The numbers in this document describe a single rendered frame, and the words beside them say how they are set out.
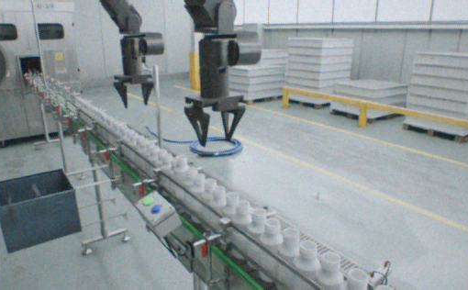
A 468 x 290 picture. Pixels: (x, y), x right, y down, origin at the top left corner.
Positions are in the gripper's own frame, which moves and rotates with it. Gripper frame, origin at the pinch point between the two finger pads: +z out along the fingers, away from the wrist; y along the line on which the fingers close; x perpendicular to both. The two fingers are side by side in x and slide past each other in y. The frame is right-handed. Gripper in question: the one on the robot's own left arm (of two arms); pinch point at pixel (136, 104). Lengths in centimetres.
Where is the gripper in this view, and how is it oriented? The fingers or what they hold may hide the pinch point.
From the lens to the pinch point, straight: 107.5
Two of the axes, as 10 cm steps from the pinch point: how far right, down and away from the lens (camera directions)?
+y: -8.1, 1.9, -5.5
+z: 0.1, 9.5, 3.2
